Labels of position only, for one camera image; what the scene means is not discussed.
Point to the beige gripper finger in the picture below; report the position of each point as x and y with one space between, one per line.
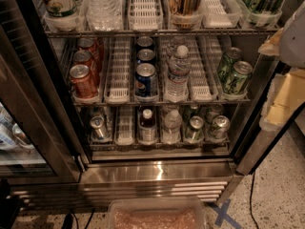
285 95
271 46

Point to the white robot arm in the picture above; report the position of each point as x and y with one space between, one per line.
292 42

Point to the rear green soda can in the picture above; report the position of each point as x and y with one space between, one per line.
229 57

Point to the green soda can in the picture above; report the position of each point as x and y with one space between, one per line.
237 78
229 57

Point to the front green soda can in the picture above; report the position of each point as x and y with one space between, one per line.
237 78

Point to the orange patterned can top shelf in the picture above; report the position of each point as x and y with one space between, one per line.
185 14

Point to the green can bottom shelf middle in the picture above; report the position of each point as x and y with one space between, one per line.
194 130

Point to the water bottle bottom shelf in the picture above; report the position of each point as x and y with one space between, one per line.
171 129

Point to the dark drink bottle bottom shelf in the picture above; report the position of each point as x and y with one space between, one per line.
147 127

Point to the white empty shelf tray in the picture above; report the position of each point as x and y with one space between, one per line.
117 86

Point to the stainless steel fridge cabinet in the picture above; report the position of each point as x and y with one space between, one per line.
122 167

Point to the large clear bottle top shelf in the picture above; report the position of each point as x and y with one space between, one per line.
104 15

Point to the rear red soda can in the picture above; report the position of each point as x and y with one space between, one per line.
90 44

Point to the red soda can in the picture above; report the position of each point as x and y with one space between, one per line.
83 81
86 58
90 44

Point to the front red soda can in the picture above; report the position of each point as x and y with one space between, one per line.
83 81

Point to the silver can bottom shelf left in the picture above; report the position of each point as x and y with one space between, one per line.
99 128

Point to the glass fridge door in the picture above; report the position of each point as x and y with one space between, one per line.
32 90

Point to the white empty tray right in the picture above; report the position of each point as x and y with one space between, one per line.
201 82

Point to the rear clear water bottle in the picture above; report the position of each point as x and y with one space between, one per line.
173 44

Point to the clear water bottle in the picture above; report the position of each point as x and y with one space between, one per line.
178 74
173 44

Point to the front clear water bottle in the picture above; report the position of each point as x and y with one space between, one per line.
178 74

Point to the clear plastic bin foreground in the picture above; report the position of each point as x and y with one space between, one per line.
157 213

